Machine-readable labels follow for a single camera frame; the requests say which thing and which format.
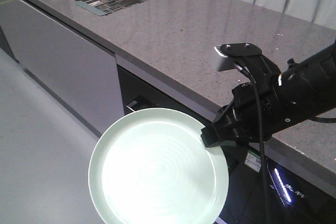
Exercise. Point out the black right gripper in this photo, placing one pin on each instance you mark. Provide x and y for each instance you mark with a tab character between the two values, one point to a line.
246	118

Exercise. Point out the light green round plate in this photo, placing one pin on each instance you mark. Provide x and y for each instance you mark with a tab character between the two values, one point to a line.
151	166

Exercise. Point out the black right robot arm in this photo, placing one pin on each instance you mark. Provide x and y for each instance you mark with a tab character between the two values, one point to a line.
306	89

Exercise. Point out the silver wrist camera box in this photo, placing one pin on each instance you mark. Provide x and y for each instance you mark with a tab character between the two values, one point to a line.
226	55

